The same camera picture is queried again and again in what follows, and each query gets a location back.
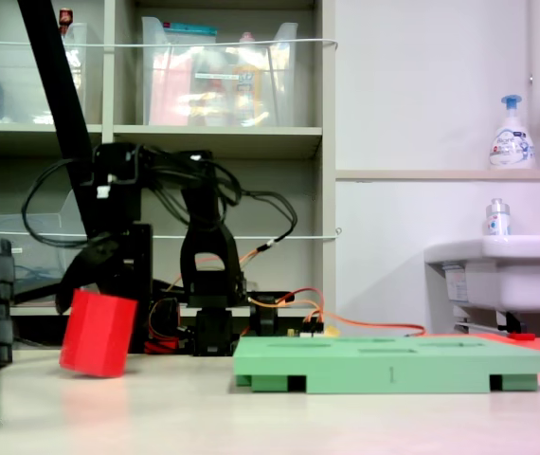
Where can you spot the red octagonal pillar block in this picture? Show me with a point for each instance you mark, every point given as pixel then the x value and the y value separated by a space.
pixel 97 334

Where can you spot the red printed base clamp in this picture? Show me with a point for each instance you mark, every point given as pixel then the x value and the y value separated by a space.
pixel 161 346

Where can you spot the low clear plastic bin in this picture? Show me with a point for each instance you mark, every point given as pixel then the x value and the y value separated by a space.
pixel 9 265

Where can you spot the beige shelf unit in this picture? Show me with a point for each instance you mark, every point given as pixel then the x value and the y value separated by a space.
pixel 213 135

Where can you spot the large clear plastic bin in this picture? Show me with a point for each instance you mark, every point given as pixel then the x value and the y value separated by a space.
pixel 175 95

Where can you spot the small green circuit board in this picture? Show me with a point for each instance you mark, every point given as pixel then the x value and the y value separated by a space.
pixel 315 327

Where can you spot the thick black tripod leg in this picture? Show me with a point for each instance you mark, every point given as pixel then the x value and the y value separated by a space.
pixel 57 80

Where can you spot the yellow bottle pink cap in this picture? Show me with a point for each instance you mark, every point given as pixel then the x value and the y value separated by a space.
pixel 246 80

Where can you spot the clear plastic storage bin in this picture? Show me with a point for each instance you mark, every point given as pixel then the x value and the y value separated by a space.
pixel 9 71

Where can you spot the teal-topped plastic bag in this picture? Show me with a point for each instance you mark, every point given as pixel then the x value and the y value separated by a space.
pixel 189 30

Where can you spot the brown bottle red cap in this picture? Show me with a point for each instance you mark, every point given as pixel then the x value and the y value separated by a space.
pixel 65 19

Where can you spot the green shape sorting board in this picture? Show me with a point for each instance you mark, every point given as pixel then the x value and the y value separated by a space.
pixel 369 374

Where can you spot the white sink label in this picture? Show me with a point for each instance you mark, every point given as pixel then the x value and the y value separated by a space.
pixel 457 284

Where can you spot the small white pump bottle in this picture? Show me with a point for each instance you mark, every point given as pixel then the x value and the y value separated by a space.
pixel 497 223

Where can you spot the white ceramic sink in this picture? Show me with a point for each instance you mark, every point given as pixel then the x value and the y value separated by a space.
pixel 526 279

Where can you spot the white blue soap dispenser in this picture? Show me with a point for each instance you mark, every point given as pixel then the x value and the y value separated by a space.
pixel 511 142

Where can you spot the metal sink bracket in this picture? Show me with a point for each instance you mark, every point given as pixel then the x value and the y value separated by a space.
pixel 511 322

